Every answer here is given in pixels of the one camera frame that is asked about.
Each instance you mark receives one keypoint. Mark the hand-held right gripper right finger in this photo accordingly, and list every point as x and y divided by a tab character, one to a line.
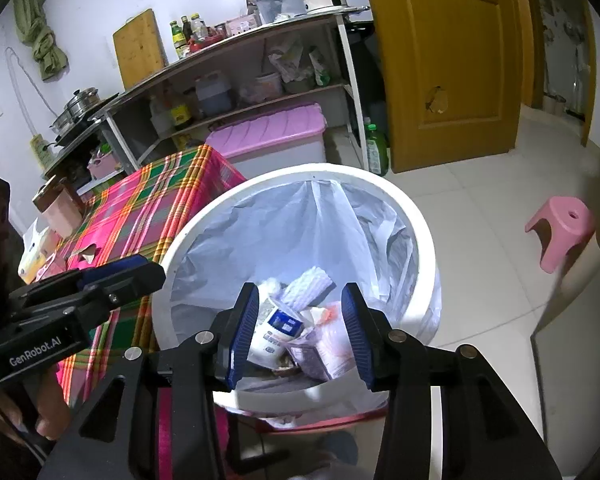
355	337

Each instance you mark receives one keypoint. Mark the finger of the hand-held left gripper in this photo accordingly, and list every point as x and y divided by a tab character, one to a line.
125	280

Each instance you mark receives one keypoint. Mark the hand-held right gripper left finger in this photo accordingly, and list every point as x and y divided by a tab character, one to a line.
245	332

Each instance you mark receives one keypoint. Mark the pink white wrapper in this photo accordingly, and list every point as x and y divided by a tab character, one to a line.
332	340

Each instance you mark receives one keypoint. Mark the blue white milk carton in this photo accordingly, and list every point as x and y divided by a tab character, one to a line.
275	332

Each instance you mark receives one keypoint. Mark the white tissue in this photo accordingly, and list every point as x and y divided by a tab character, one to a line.
271	287

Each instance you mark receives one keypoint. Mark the white trash bin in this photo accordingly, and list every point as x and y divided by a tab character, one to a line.
427	300

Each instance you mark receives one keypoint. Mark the clear plastic bin liner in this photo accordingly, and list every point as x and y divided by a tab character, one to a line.
330	230

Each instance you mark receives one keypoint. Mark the person's left hand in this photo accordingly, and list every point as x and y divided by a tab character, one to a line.
55	405

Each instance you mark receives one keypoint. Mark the plaid tablecloth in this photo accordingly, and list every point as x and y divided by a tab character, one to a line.
145	210

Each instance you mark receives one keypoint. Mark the pink brown pitcher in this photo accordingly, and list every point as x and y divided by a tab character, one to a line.
62	215

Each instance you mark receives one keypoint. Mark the tissue pack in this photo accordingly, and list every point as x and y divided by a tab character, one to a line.
35	260

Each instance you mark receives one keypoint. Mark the pink basket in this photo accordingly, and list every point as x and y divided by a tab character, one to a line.
101	166

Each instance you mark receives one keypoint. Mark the yellow power strip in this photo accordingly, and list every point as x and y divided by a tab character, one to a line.
40	152

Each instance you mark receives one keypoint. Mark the black stove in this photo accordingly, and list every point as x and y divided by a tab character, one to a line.
80	132

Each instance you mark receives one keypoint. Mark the steel pan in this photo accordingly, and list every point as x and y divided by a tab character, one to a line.
61	121

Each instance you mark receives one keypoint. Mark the yellow oil bottle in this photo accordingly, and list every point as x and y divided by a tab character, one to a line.
180	112

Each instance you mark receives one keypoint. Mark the steel lidded pot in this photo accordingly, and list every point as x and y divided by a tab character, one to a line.
82	101

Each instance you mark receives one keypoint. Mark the green plastic bottle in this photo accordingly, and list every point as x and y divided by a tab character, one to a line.
376	152

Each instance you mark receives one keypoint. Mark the blue plastic jug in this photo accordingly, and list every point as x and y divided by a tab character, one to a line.
213	95

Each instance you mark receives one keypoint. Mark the pink lidded storage box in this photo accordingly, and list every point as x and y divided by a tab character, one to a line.
270	127

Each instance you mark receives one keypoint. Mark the grey cabinet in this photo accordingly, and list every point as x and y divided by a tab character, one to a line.
580	360

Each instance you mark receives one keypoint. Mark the wooden cutting board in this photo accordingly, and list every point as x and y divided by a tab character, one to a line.
140	50

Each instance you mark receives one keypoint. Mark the pink plastic stool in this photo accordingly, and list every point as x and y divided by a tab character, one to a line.
562	225

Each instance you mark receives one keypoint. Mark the white bowl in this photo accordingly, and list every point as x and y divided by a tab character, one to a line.
268	86

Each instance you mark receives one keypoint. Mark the green glass bottle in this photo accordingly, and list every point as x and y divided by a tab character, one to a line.
177	40

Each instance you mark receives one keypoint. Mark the green hanging cloth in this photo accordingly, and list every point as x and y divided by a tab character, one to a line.
42	40

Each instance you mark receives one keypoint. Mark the metal shelving unit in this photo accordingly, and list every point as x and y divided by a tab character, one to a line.
230	46

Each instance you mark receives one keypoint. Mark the dark sauce bottle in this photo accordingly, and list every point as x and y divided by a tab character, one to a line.
186	30

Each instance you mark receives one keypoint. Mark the clear bottle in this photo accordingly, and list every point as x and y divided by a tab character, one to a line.
198	29

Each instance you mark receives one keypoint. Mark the crumpled plastic bags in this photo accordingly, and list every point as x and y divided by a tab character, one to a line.
295	67

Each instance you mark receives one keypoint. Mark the small pink box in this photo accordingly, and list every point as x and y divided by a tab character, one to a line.
242	25

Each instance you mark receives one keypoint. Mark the yellow wooden door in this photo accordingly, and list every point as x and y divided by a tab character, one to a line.
445	60

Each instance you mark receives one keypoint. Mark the clear plastic container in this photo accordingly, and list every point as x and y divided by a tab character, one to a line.
277	5

